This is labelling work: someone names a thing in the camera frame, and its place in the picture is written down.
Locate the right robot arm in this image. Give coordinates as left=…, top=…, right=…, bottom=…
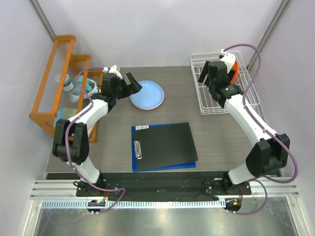
left=198, top=60, right=290, bottom=194

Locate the small white blue jar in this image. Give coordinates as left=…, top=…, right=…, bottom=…
left=63, top=74, right=74, bottom=92

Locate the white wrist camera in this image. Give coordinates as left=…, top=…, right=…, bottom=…
left=103, top=65, right=123, bottom=80
left=219, top=49, right=236, bottom=73

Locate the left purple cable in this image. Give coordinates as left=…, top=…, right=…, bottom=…
left=66, top=66, right=126, bottom=213

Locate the blue plate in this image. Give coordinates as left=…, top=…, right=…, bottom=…
left=130, top=80, right=165, bottom=108

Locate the black clipboard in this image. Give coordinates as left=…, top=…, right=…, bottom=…
left=133, top=122, right=198, bottom=172

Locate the orange plate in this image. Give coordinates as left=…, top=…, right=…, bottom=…
left=228, top=61, right=239, bottom=83

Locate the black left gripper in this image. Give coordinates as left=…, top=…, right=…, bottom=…
left=113, top=73, right=142, bottom=100

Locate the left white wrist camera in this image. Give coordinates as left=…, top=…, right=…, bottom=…
left=103, top=65, right=123, bottom=80

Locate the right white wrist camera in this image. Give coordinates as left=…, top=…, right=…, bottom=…
left=219, top=49, right=236, bottom=73

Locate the aluminium frame rail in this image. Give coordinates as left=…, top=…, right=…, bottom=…
left=30, top=178, right=299, bottom=212

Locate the teal scrub brush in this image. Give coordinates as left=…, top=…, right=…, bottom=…
left=68, top=75, right=83, bottom=103

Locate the blue folder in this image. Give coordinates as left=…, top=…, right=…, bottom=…
left=131, top=123, right=196, bottom=173

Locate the white wire dish rack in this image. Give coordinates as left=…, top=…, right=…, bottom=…
left=190, top=50, right=252, bottom=115

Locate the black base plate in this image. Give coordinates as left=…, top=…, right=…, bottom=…
left=73, top=171, right=252, bottom=202

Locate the white and teal bowl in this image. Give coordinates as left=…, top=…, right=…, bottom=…
left=84, top=78, right=99, bottom=99

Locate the pink plate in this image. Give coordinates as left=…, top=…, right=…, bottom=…
left=133, top=104, right=161, bottom=111

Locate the orange wooden shelf rack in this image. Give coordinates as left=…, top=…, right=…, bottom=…
left=29, top=35, right=102, bottom=137

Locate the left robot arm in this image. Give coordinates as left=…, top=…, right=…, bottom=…
left=52, top=71, right=142, bottom=196

